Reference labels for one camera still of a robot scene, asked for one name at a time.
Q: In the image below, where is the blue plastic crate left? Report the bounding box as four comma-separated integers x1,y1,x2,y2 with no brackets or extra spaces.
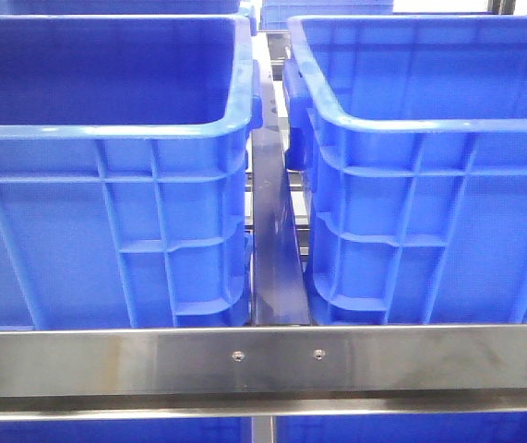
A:
0,15,261,330

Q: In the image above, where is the blue crate rear left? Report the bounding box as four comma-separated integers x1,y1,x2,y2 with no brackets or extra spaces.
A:
7,0,241,15

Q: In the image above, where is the blue plastic crate right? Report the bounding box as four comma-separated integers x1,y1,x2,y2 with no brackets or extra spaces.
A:
284,15,527,325

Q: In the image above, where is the blue crate rear right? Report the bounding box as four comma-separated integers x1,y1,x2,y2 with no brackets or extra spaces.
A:
260,0,394,30

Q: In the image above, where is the blue plastic crate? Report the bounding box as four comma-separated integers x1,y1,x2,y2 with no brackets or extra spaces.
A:
284,15,527,325
0,15,261,330

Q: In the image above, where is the steel centre divider bar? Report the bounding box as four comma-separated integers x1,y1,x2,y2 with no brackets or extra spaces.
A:
252,66,311,326

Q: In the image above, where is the blue crate lower right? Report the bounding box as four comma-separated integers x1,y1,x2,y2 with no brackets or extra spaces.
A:
277,412,527,442

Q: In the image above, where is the blue crate lower left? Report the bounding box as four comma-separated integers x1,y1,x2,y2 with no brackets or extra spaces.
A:
0,417,251,442

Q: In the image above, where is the stainless steel front rail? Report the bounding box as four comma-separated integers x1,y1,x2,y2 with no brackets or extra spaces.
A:
0,325,527,421

